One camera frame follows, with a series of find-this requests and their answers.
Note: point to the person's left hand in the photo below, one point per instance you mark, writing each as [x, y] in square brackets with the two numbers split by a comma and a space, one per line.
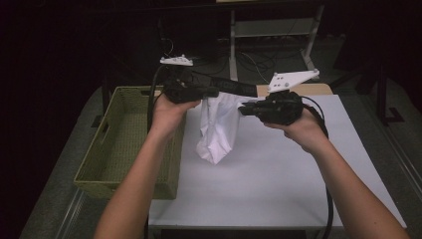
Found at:
[167, 116]

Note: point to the white shorts with black waistband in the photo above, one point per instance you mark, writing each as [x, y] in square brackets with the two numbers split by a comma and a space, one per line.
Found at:
[217, 132]

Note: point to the black floor stand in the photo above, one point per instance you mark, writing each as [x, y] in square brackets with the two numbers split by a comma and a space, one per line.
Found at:
[384, 96]

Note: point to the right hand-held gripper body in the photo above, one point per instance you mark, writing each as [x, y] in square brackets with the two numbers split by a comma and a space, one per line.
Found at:
[282, 106]

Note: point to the person's right hand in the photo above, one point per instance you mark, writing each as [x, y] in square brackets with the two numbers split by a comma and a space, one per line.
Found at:
[305, 132]

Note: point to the green woven basket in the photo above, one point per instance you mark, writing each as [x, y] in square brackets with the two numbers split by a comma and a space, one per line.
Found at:
[126, 139]

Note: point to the wooden board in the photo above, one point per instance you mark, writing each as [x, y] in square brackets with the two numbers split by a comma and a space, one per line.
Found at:
[312, 89]

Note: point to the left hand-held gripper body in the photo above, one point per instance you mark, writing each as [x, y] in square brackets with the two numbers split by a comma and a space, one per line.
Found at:
[180, 91]

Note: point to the white metal desk frame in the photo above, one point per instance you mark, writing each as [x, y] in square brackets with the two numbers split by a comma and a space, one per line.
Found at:
[234, 43]

